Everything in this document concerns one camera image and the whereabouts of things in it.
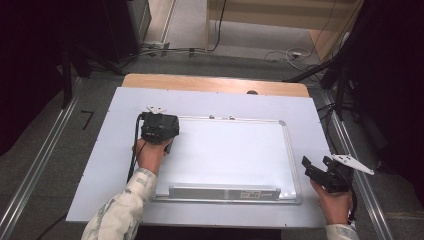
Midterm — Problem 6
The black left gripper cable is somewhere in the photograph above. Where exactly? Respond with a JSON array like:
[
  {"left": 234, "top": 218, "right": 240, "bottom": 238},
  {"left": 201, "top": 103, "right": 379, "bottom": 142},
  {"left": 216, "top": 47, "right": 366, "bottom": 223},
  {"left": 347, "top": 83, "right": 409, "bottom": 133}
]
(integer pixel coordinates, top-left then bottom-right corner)
[{"left": 126, "top": 113, "right": 145, "bottom": 184}]

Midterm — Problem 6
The aluminium floor rail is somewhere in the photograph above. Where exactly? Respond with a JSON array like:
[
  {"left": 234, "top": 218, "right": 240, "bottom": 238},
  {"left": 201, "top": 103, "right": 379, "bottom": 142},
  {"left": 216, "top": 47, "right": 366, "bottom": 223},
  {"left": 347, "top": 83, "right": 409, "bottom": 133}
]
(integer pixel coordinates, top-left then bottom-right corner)
[
  {"left": 320, "top": 89, "right": 397, "bottom": 240},
  {"left": 0, "top": 78, "right": 83, "bottom": 236}
]

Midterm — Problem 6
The black metal stand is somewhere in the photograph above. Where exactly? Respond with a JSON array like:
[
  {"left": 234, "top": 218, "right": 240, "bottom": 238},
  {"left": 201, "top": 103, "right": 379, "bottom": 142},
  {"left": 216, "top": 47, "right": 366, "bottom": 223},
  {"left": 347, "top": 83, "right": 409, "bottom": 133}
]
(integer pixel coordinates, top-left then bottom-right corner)
[
  {"left": 282, "top": 49, "right": 359, "bottom": 123},
  {"left": 60, "top": 41, "right": 75, "bottom": 110}
]

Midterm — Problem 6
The person's right hand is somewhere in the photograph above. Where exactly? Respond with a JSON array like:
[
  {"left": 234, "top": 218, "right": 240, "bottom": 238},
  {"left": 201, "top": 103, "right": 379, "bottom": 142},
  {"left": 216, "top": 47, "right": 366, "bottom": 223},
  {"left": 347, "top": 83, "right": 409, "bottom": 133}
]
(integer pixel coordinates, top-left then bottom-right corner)
[{"left": 309, "top": 179, "right": 354, "bottom": 226}]

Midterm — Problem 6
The grey power strip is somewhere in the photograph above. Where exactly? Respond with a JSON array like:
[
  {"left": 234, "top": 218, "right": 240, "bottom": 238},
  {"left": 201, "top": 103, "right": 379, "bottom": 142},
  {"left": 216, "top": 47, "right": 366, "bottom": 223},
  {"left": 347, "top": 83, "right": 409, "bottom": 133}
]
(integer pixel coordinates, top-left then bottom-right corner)
[{"left": 142, "top": 40, "right": 172, "bottom": 57}]

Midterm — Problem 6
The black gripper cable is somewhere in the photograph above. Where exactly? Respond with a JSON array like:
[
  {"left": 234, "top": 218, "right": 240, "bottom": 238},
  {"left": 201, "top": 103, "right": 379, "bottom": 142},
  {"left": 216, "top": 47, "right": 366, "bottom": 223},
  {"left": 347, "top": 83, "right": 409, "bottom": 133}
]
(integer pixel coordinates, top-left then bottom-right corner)
[
  {"left": 126, "top": 113, "right": 145, "bottom": 184},
  {"left": 346, "top": 184, "right": 359, "bottom": 223}
]

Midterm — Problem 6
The beige wooden furniture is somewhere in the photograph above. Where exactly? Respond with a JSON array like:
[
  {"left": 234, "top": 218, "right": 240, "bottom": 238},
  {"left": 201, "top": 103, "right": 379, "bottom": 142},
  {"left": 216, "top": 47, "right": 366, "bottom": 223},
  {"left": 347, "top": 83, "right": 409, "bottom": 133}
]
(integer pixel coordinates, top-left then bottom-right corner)
[{"left": 204, "top": 0, "right": 365, "bottom": 62}]

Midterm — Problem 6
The person's left hand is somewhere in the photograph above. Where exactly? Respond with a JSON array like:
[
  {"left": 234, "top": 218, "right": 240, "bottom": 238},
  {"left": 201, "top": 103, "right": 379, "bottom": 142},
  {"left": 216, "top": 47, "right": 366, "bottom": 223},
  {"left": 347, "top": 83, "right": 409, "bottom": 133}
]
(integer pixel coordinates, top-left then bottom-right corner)
[{"left": 134, "top": 138, "right": 173, "bottom": 176}]

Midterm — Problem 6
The white floor cable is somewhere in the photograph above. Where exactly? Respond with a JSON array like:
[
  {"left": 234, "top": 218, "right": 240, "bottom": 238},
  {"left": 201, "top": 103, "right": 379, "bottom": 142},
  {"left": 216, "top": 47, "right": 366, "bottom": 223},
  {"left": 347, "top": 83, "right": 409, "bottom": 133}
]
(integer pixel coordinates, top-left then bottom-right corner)
[{"left": 264, "top": 46, "right": 314, "bottom": 72}]

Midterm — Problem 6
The wooden table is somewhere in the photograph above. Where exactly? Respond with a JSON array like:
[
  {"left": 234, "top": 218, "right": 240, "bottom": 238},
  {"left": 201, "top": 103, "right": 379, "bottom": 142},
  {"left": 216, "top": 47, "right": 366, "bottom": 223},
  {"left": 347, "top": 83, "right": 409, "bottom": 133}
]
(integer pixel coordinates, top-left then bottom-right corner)
[{"left": 121, "top": 73, "right": 311, "bottom": 99}]

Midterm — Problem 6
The black floor cable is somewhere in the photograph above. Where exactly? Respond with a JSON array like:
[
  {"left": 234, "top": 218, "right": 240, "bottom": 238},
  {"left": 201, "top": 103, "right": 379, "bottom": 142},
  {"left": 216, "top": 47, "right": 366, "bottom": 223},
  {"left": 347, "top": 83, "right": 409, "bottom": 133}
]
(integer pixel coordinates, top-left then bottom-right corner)
[{"left": 205, "top": 0, "right": 228, "bottom": 53}]

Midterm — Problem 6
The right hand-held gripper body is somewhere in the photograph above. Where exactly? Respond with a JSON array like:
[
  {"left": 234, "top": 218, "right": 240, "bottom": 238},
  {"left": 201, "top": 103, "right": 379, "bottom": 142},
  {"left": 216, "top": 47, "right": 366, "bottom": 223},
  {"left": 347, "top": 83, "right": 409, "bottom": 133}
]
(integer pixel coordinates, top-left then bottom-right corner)
[{"left": 311, "top": 153, "right": 375, "bottom": 194}]

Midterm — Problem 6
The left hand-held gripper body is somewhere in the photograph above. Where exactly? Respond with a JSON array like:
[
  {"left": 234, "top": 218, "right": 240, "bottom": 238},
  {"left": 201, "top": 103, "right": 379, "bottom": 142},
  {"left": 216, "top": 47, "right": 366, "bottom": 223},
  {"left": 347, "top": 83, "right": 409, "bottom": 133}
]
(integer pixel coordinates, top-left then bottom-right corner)
[{"left": 138, "top": 104, "right": 181, "bottom": 145}]

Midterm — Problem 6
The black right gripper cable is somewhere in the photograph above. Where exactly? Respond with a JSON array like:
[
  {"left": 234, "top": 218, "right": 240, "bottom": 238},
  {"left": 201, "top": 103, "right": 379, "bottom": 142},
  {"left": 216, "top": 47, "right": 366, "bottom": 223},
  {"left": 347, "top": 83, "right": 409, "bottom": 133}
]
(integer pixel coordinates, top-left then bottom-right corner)
[{"left": 346, "top": 184, "right": 359, "bottom": 223}]

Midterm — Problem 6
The silver-framed whiteboard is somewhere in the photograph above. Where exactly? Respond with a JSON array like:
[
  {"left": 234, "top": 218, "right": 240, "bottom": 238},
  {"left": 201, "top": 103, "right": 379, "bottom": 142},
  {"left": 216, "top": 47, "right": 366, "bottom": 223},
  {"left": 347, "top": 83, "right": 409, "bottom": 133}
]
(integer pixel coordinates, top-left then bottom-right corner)
[{"left": 152, "top": 114, "right": 303, "bottom": 205}]

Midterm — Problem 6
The dark cabinet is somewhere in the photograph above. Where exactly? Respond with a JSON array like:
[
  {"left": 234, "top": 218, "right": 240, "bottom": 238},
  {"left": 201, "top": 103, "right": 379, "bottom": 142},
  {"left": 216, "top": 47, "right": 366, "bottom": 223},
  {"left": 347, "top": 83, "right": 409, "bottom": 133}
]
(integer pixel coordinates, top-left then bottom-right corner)
[{"left": 98, "top": 0, "right": 153, "bottom": 64}]

